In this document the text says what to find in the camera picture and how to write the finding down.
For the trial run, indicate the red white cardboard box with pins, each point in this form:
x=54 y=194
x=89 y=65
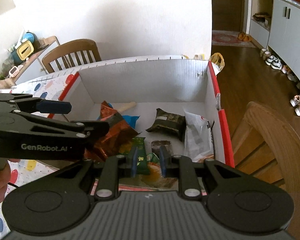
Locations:
x=173 y=85

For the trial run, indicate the near wooden chair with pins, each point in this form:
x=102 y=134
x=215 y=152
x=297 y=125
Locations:
x=268 y=148

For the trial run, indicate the yellow plastic bag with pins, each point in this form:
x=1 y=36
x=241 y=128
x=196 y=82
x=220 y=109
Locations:
x=218 y=60

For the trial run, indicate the dark green snack packet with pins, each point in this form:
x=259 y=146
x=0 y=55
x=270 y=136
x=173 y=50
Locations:
x=169 y=123

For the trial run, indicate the wooden white sideboard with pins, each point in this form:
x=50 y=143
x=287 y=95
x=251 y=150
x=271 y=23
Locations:
x=33 y=67

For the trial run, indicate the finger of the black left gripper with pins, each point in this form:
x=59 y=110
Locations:
x=79 y=132
x=32 y=105

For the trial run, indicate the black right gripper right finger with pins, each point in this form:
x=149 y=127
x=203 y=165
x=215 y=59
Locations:
x=180 y=167

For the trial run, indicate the white wall cabinets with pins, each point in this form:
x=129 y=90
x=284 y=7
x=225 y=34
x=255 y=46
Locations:
x=284 y=37

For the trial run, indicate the white plastic snack bag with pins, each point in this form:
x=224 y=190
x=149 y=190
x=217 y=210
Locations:
x=198 y=138

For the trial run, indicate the yellow tissue box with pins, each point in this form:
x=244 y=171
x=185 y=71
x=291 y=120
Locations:
x=24 y=50

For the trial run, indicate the balloon pattern tablecloth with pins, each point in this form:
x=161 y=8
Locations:
x=81 y=201

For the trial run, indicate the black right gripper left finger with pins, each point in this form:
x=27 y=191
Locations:
x=112 y=170

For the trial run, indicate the white toy phone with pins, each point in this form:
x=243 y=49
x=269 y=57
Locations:
x=15 y=70

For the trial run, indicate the pair of white sneakers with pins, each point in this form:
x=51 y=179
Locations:
x=295 y=102

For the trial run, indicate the brown red foil snack bag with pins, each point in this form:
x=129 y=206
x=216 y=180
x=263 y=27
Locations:
x=120 y=132

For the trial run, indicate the blue snack packet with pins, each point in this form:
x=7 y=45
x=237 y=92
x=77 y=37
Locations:
x=131 y=120

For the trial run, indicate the brown wooden chair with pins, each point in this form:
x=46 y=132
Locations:
x=71 y=54

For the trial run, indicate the green small snack packet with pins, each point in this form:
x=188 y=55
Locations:
x=136 y=146

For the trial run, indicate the cream snack stick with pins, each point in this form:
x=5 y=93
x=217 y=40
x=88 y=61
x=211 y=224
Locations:
x=126 y=106

